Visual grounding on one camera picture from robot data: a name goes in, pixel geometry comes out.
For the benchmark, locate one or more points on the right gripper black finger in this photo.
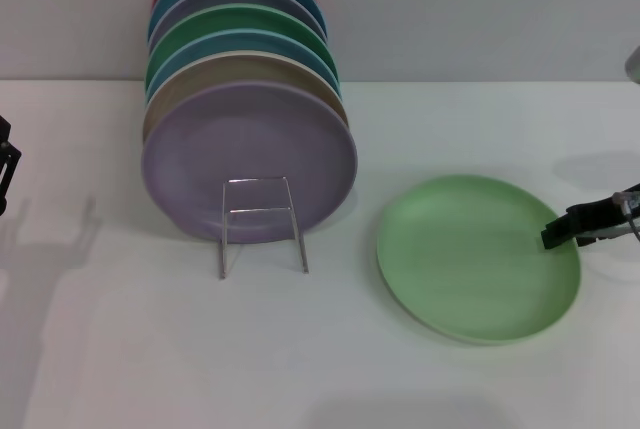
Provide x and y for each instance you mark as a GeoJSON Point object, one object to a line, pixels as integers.
{"type": "Point", "coordinates": [607, 235]}
{"type": "Point", "coordinates": [580, 221]}

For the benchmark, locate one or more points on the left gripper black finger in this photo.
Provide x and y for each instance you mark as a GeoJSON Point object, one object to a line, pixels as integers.
{"type": "Point", "coordinates": [7, 169]}

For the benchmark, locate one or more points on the light green plate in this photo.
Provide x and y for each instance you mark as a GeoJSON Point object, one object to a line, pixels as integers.
{"type": "Point", "coordinates": [475, 259]}

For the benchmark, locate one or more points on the lilac plate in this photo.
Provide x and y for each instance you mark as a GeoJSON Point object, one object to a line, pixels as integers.
{"type": "Point", "coordinates": [225, 139]}

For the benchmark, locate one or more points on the beige plate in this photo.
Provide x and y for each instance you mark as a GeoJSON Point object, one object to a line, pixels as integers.
{"type": "Point", "coordinates": [225, 69]}

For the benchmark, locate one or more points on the light blue plate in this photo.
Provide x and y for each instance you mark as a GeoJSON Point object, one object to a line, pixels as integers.
{"type": "Point", "coordinates": [235, 41]}

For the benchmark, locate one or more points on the dark green plate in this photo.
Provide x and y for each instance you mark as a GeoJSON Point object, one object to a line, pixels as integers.
{"type": "Point", "coordinates": [240, 19]}

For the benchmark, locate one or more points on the grey rounded object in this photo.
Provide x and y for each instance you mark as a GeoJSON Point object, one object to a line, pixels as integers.
{"type": "Point", "coordinates": [635, 66]}

